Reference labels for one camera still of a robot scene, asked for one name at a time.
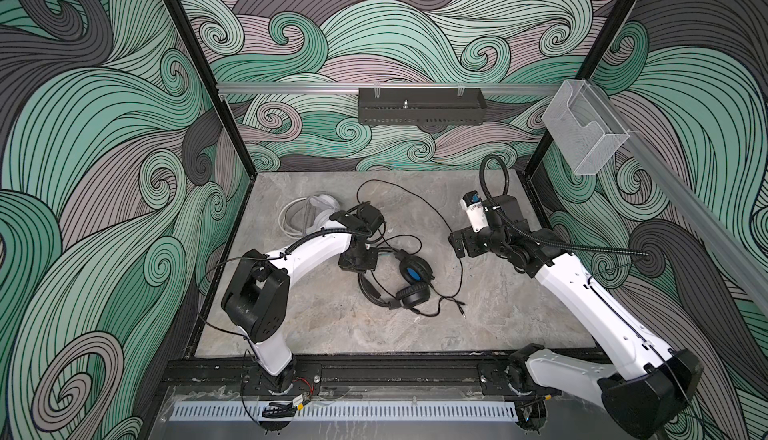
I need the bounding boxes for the black gaming headphones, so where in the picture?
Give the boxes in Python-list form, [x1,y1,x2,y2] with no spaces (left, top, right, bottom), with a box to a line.
[357,247,434,313]

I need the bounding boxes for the white headphones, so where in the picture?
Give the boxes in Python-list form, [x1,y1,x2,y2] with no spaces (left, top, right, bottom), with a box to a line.
[278,194,340,239]

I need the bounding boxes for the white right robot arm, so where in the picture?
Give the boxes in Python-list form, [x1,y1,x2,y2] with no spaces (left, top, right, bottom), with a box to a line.
[448,226,704,439]

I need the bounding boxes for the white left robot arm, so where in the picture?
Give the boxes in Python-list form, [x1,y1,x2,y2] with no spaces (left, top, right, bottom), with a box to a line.
[221,221,373,377]

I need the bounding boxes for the black corrugated left conduit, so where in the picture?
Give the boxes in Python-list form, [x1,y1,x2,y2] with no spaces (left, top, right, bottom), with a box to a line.
[279,228,363,258]

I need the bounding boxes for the black corrugated conduit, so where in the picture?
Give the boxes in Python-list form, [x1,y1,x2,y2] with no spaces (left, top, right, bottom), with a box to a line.
[279,228,363,258]
[478,154,650,258]

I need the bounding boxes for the black corrugated right conduit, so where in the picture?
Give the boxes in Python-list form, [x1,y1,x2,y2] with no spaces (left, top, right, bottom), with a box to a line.
[478,154,650,258]

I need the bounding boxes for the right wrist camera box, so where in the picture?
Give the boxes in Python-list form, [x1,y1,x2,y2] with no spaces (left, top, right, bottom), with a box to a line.
[459,190,489,233]

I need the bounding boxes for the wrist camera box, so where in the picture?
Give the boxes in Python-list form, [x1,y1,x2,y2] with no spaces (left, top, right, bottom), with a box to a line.
[459,190,489,233]
[343,202,385,237]

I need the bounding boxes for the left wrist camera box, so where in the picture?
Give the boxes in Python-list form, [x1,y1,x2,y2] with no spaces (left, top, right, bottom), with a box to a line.
[343,202,385,237]

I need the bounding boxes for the black perforated wall tray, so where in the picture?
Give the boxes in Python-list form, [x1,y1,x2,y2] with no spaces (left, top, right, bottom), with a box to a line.
[357,89,488,131]

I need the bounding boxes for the clear plastic wall bin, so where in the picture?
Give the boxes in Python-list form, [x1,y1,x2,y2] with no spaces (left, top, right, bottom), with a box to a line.
[542,80,630,177]

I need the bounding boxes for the white slotted cable duct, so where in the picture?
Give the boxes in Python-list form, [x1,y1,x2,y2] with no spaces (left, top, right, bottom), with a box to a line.
[168,400,518,423]

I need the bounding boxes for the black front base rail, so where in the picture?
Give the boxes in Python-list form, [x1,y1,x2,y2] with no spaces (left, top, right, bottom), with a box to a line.
[161,349,607,396]

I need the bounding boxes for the aluminium back rail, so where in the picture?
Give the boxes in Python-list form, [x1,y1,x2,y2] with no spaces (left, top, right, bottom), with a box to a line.
[216,82,560,96]

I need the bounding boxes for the aluminium rail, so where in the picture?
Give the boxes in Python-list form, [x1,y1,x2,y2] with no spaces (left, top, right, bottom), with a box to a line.
[216,82,560,96]
[594,87,767,312]

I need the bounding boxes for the aluminium right rail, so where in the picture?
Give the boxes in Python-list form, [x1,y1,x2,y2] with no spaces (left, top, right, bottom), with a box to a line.
[594,87,767,312]

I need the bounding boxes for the black right rear frame post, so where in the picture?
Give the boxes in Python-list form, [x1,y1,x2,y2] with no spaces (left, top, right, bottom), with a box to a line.
[519,0,637,184]

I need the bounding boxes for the black frame post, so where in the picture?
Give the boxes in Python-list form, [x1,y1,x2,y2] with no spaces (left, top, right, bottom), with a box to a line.
[519,0,637,184]
[162,0,257,182]

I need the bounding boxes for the black left rear frame post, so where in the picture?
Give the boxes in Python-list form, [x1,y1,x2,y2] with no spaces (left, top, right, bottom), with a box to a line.
[162,0,257,182]

